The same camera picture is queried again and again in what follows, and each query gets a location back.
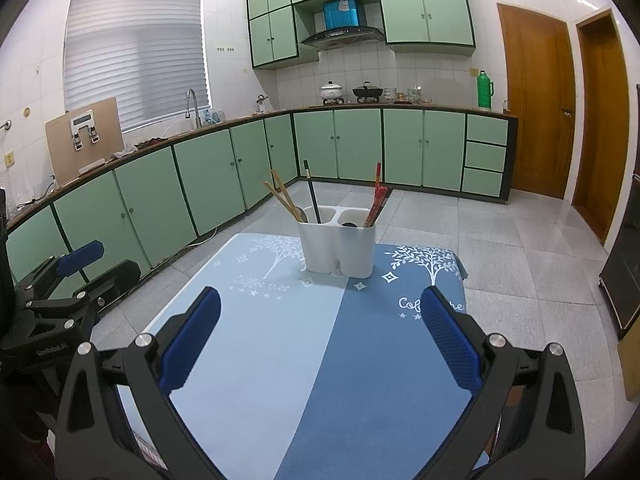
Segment green thermos jug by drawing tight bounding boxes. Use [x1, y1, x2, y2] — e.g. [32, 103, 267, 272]
[476, 69, 496, 110]

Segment black range hood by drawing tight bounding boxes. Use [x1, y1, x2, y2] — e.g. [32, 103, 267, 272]
[300, 26, 386, 51]

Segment wide brown wooden door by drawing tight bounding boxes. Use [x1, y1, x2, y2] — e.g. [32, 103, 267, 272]
[496, 3, 573, 201]

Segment metal sink faucet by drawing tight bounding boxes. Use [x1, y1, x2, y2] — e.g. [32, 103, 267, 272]
[185, 88, 203, 129]

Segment white window blind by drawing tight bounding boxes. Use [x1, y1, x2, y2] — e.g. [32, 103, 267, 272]
[64, 0, 211, 133]

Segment black cabinet appliance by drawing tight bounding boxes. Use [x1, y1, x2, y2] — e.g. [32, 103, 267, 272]
[599, 172, 640, 341]

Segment black wok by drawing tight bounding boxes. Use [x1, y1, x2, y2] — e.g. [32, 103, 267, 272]
[352, 81, 385, 103]

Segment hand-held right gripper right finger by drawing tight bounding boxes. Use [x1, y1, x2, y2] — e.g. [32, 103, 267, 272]
[415, 285, 588, 480]

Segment white cooking pot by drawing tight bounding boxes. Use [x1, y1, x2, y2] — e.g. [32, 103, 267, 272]
[320, 80, 346, 106]

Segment green kitchen base cabinets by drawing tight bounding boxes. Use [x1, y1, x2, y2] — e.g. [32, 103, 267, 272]
[0, 105, 521, 281]

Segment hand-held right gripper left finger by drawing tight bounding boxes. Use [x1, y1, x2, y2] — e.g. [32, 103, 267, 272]
[52, 286, 226, 480]

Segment narrow brown wooden door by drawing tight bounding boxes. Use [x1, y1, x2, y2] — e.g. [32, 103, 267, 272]
[572, 8, 631, 246]

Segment white utensil holder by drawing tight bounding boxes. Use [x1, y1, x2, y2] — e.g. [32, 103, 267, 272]
[298, 205, 377, 279]

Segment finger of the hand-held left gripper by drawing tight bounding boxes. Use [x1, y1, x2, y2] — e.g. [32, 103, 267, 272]
[25, 259, 142, 321]
[10, 240, 106, 306]

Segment light wooden board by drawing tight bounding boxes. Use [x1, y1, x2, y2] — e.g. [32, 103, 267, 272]
[45, 97, 125, 186]

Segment green wall cabinets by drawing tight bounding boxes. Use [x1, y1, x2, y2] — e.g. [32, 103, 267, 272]
[246, 0, 476, 70]

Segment blue printed tablecloth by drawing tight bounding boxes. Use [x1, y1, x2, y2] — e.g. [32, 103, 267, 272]
[117, 232, 491, 480]

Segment black chopstick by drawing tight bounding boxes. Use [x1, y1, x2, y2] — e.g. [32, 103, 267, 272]
[303, 160, 322, 224]

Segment dark cloth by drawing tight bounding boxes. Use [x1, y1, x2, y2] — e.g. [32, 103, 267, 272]
[125, 136, 167, 153]

